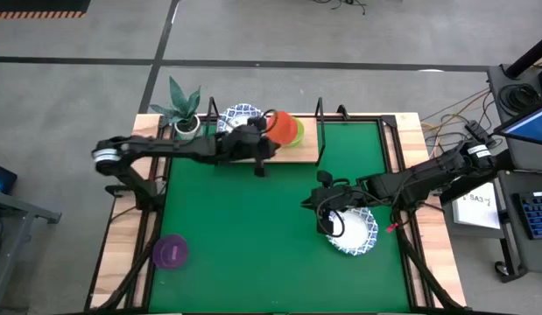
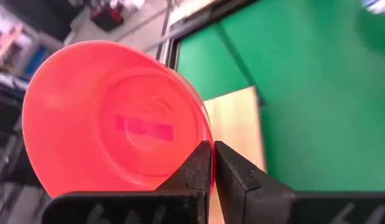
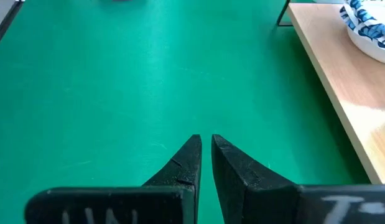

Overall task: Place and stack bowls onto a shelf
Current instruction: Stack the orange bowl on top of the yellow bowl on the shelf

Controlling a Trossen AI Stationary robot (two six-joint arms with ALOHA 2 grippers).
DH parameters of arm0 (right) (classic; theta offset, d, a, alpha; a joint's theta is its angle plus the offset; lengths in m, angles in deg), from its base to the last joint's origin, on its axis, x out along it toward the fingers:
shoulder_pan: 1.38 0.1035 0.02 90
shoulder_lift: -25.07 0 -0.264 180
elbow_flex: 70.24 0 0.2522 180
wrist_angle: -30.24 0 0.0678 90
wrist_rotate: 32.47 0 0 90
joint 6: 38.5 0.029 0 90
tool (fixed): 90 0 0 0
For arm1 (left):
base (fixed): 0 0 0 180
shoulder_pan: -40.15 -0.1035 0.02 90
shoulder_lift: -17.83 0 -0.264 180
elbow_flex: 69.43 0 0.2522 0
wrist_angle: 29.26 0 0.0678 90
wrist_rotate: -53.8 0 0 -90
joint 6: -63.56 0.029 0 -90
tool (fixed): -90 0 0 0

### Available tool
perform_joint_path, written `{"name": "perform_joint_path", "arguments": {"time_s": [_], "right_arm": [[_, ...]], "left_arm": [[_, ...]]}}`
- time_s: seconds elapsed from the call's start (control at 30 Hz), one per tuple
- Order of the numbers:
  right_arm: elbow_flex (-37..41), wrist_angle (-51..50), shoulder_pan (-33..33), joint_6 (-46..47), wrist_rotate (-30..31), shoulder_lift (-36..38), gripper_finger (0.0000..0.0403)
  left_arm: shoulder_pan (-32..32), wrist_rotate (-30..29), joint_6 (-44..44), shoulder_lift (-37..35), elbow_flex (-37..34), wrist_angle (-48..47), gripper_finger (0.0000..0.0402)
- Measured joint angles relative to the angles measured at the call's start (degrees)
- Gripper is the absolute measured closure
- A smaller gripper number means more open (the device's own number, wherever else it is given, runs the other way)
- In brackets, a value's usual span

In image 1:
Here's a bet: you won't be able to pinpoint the yellow floor cable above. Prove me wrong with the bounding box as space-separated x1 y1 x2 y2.
421 87 493 158

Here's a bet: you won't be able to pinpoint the wooden shelf with black frame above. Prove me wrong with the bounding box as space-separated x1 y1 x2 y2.
203 96 328 168

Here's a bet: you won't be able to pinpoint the purple plastic cup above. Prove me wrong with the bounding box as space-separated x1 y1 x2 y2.
151 234 189 270

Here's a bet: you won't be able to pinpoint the black metal table frame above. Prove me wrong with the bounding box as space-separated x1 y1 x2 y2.
83 113 475 315

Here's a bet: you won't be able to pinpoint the black pole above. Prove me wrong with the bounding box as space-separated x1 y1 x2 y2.
504 32 542 81

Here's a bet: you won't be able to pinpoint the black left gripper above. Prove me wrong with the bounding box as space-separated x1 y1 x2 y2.
215 115 283 179

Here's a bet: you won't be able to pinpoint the black keyboard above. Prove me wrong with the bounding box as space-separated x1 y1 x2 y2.
517 190 542 241

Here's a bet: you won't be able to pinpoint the black device with blue light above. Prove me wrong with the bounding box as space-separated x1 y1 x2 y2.
0 161 19 196

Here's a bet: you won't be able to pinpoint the white plant pot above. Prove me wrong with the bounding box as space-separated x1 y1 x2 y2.
173 114 205 142

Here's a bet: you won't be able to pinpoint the computer monitor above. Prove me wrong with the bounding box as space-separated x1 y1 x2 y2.
493 103 542 148

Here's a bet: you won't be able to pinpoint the grey equipment cart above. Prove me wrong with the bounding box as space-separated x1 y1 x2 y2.
486 63 542 284

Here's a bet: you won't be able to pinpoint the grey metal stand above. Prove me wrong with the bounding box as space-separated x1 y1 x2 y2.
0 187 63 315

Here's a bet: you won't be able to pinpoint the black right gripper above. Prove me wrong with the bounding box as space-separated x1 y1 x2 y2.
300 170 368 237

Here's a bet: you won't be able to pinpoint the black power strip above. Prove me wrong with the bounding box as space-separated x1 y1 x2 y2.
464 120 496 145

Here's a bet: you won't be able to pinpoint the black mat with hazard stripes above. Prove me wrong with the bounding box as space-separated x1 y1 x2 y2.
0 0 93 20

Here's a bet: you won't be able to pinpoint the coiled black cable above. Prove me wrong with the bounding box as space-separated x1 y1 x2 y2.
499 82 538 116

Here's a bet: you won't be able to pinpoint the green table mat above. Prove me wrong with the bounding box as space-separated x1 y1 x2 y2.
148 122 412 314

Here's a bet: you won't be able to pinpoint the green plastic bowl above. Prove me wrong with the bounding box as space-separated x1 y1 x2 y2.
286 116 306 149

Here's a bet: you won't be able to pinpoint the blue patterned paper bowl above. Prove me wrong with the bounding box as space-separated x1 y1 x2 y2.
325 206 380 257
216 102 264 135

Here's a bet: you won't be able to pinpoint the green artificial plant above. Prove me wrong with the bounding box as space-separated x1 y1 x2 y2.
149 75 203 126

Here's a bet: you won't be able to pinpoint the white paper sheet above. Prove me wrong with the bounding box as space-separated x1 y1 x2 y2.
451 192 503 231

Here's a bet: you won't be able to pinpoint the black floor cables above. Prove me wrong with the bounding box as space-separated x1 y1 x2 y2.
311 0 369 17

